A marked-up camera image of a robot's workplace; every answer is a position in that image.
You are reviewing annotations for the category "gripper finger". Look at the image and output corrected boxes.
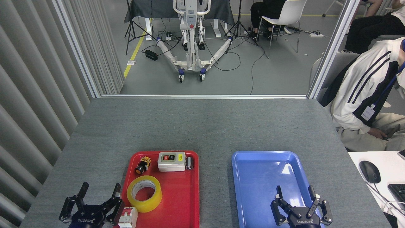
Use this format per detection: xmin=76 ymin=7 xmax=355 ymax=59
xmin=306 ymin=185 xmax=333 ymax=226
xmin=271 ymin=186 xmax=293 ymax=226
xmin=101 ymin=183 xmax=124 ymax=225
xmin=59 ymin=182 xmax=90 ymax=222

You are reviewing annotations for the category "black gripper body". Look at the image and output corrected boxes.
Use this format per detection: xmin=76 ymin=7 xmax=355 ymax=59
xmin=68 ymin=204 xmax=106 ymax=228
xmin=286 ymin=206 xmax=322 ymax=228

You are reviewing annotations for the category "yellow tape roll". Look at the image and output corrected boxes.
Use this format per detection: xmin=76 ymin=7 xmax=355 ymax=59
xmin=127 ymin=175 xmax=163 ymax=213

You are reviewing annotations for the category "person's hand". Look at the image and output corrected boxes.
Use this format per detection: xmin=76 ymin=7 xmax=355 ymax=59
xmin=368 ymin=128 xmax=389 ymax=140

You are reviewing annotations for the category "white red circuit breaker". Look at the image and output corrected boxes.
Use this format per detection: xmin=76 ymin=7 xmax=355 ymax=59
xmin=118 ymin=207 xmax=139 ymax=228

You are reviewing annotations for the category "blue plastic tray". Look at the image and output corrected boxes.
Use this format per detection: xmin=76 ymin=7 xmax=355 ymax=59
xmin=231 ymin=151 xmax=325 ymax=228

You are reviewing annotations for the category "yellow black push button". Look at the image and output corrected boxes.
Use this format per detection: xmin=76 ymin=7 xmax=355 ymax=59
xmin=135 ymin=156 xmax=151 ymax=175

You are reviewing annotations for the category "black computer mouse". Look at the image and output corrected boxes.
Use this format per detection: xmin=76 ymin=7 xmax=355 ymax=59
xmin=359 ymin=161 xmax=381 ymax=184

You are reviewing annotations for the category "red plastic tray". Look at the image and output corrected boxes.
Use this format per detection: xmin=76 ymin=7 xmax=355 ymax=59
xmin=114 ymin=150 xmax=200 ymax=228

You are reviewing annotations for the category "black keyboard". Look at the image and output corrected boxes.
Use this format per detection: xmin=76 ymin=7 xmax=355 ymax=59
xmin=388 ymin=184 xmax=405 ymax=211

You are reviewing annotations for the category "white name badge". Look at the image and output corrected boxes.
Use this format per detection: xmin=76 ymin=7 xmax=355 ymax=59
xmin=361 ymin=104 xmax=377 ymax=121

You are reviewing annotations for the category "grey chair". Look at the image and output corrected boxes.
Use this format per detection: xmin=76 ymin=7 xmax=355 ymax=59
xmin=309 ymin=52 xmax=361 ymax=102

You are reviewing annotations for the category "person in black trousers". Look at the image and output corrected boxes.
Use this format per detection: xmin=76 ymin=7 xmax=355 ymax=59
xmin=344 ymin=0 xmax=405 ymax=54

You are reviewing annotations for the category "black tripod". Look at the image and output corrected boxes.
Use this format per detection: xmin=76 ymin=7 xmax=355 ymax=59
xmin=124 ymin=0 xmax=157 ymax=55
xmin=225 ymin=0 xmax=259 ymax=54

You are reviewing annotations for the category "white chair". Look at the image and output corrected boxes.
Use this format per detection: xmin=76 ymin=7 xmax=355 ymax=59
xmin=256 ymin=0 xmax=307 ymax=59

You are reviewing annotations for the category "person on white chair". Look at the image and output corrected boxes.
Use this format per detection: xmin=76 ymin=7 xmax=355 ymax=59
xmin=250 ymin=0 xmax=287 ymax=40

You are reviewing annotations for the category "table with dark cloth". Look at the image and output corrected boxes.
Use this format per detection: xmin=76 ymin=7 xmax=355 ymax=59
xmin=124 ymin=0 xmax=235 ymax=41

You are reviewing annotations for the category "white wheeled stand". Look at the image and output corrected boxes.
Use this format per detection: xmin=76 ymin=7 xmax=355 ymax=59
xmin=156 ymin=0 xmax=233 ymax=83

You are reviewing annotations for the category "white cable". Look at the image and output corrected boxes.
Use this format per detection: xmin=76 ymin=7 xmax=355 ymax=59
xmin=367 ymin=183 xmax=405 ymax=216

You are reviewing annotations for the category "white switch box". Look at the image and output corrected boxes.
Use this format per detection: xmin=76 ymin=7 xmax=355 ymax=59
xmin=158 ymin=152 xmax=186 ymax=172

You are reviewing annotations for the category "silver rail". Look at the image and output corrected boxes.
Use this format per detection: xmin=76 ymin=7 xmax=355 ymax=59
xmin=101 ymin=94 xmax=309 ymax=99

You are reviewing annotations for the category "long black floor cable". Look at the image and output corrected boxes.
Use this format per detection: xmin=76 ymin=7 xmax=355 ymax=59
xmin=250 ymin=44 xmax=266 ymax=95

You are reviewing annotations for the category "blue lanyard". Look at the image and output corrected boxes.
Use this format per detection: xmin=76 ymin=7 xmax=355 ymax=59
xmin=372 ymin=40 xmax=405 ymax=108

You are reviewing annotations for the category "silver post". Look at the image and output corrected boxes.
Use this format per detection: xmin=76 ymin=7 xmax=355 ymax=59
xmin=307 ymin=0 xmax=361 ymax=99

